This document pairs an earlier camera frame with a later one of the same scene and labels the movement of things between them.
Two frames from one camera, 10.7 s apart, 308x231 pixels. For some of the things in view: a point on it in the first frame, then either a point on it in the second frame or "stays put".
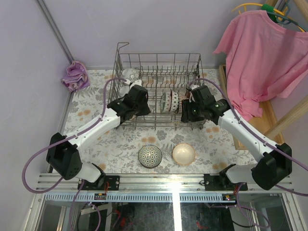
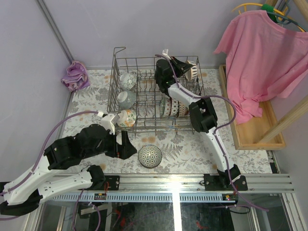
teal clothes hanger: (284, 19) stays put
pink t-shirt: (265, 61) stays put
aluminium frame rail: (147, 183) stays put
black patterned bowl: (149, 156) stays put
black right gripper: (186, 116) to (182, 66)
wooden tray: (260, 125) stays put
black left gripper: (143, 109) to (118, 146)
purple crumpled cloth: (77, 77) stays put
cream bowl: (184, 154) to (192, 73)
